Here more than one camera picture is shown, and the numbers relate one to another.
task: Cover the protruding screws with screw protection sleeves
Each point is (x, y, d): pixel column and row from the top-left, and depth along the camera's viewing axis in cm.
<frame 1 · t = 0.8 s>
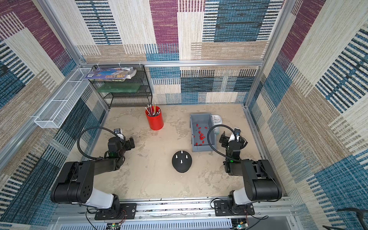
left hand: (124, 138, 94), fingers open
right hand: (232, 135, 91), fingers open
black dome screw fixture: (181, 161, 79), point 13 cm above the table
grey plastic parts bin: (201, 123, 110), on the table
red pen cup: (154, 115, 97), point 16 cm above the table
white round kitchen timer: (217, 120, 110), point 3 cm above the table

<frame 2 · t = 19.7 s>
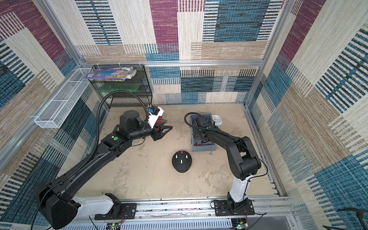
left hand: (168, 124, 70), fingers open
right hand: (202, 136, 97), fingers closed
red screw sleeve: (181, 151, 84), point 12 cm above the table
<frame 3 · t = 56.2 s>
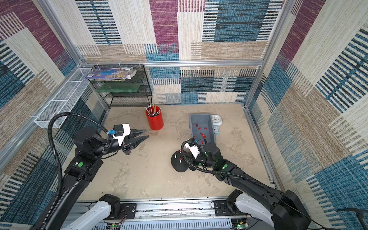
left hand: (145, 132, 59), fingers open
right hand: (183, 157, 76), fingers closed
teal square clock: (216, 130, 104), point 4 cm above the table
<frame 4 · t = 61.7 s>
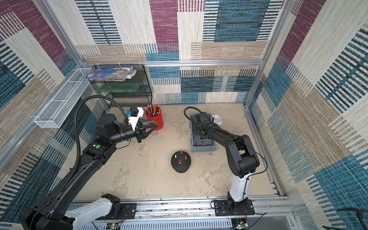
left hand: (155, 124, 66), fingers open
right hand: (200, 131, 98), fingers open
red screw sleeve 2: (186, 156, 81), point 13 cm above the table
